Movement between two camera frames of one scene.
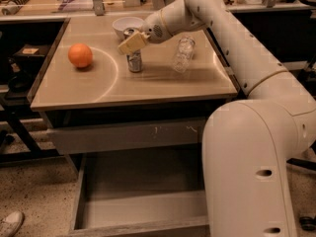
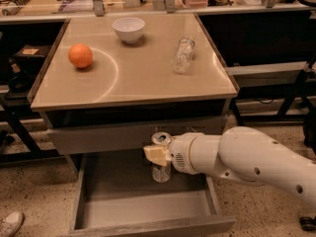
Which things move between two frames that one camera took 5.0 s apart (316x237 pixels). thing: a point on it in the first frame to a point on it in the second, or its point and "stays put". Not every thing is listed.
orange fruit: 80,55 stays put
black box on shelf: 30,57 stays put
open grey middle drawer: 157,192 stays put
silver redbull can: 134,59 to 161,174
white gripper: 154,28 to 178,152
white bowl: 119,25 stays put
